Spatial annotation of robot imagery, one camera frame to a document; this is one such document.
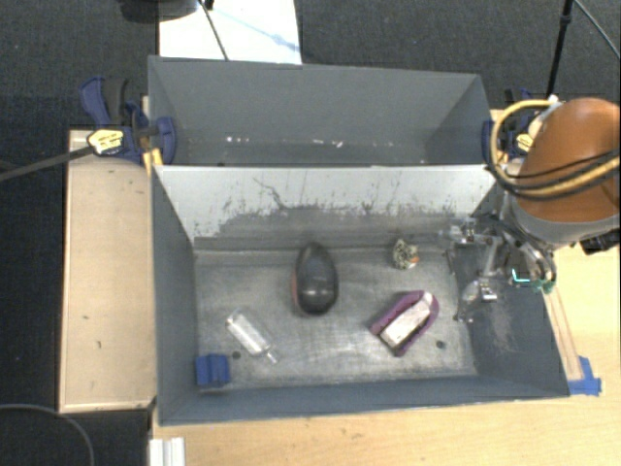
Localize purple and white box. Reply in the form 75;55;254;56
368;289;441;358

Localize blue sponge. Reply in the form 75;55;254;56
194;353;231;388

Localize grey metal bin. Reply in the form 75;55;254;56
147;54;572;427

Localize pale wood board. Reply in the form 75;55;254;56
57;128;159;415

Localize small speckled toy animal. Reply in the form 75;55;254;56
391;238;420;272

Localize dark grey oval object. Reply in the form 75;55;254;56
290;241;340;316

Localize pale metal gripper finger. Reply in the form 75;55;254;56
454;277;500;323
438;218;490;254

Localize black cylinder on white bracket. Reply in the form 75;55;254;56
579;229;621;255

